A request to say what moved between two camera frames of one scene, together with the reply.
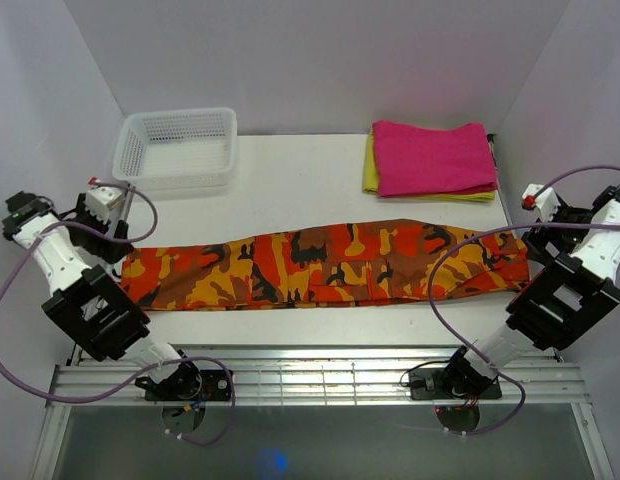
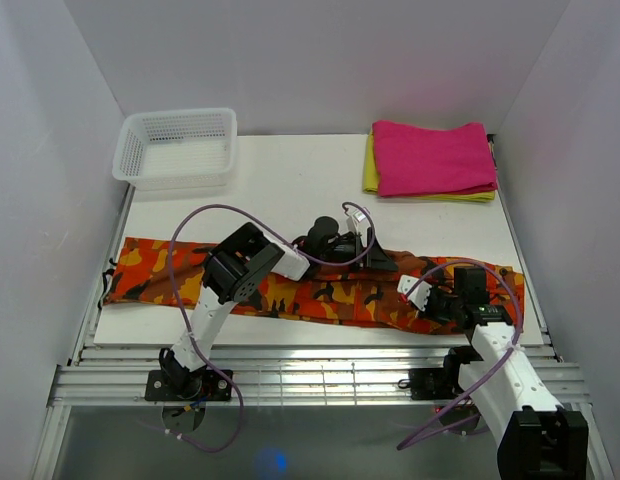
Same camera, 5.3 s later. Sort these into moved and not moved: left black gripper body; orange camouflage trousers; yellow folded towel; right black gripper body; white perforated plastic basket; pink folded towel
Moved: left black gripper body; right black gripper body; orange camouflage trousers
Not moved: white perforated plastic basket; pink folded towel; yellow folded towel
